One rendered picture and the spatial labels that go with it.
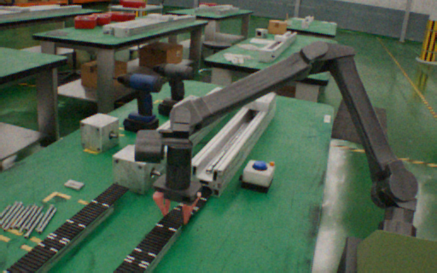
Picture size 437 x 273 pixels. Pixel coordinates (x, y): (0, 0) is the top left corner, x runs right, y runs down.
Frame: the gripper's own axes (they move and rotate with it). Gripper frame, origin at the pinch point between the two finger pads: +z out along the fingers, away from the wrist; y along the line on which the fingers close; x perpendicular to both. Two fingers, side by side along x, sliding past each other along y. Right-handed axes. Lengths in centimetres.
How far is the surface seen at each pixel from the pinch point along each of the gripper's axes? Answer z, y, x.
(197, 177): -1.3, 1.9, -18.8
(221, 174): -4.2, -4.8, -18.8
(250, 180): -0.2, -11.5, -26.9
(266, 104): -9, -4, -76
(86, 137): -1, 45, -26
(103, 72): 30, 164, -211
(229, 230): 3.1, -12.3, -4.7
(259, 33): -2, 62, -354
